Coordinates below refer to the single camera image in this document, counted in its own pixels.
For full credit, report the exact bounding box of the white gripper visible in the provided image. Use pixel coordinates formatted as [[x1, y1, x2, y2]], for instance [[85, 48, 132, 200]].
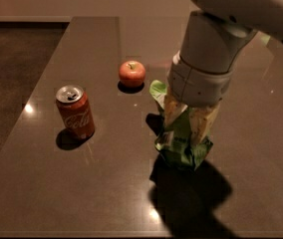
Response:
[[164, 52, 232, 145]]

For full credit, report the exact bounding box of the green rice chip bag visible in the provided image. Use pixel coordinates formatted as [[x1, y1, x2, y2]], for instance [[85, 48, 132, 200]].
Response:
[[149, 80, 213, 170]]

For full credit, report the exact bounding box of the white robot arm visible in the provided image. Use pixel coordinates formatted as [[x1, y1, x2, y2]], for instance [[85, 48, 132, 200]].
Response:
[[165, 0, 283, 145]]

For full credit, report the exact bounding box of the red apple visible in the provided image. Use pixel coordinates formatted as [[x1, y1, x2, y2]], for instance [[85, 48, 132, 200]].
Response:
[[119, 61, 145, 88]]

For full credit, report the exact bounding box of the red Coca-Cola can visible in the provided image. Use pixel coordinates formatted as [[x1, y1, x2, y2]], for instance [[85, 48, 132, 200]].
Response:
[[56, 85, 95, 140]]

